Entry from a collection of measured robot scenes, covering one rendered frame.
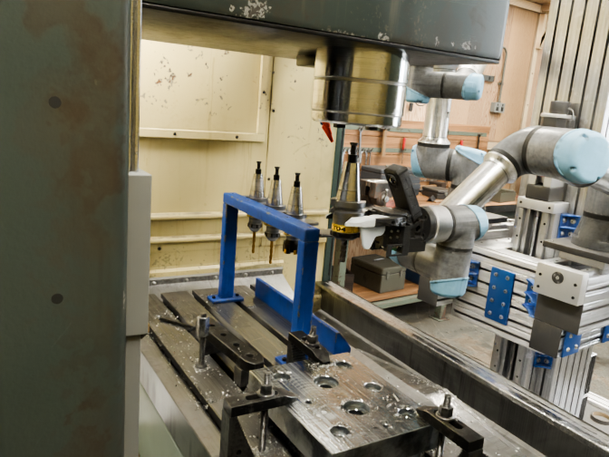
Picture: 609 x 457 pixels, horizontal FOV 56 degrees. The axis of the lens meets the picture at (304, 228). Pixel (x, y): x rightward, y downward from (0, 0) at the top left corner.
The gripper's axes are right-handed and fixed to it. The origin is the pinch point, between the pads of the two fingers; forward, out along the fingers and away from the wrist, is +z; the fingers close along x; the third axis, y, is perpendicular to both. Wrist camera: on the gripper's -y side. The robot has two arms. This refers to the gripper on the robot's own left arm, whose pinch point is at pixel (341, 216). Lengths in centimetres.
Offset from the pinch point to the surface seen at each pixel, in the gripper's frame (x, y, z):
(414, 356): 43, 57, -66
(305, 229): 22.6, 8.1, -6.9
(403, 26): -12.5, -31.4, 1.3
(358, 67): -6.2, -25.3, 4.2
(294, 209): 38.6, 7.0, -13.0
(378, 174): 238, 25, -199
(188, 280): 100, 45, -9
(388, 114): -8.0, -18.5, -1.5
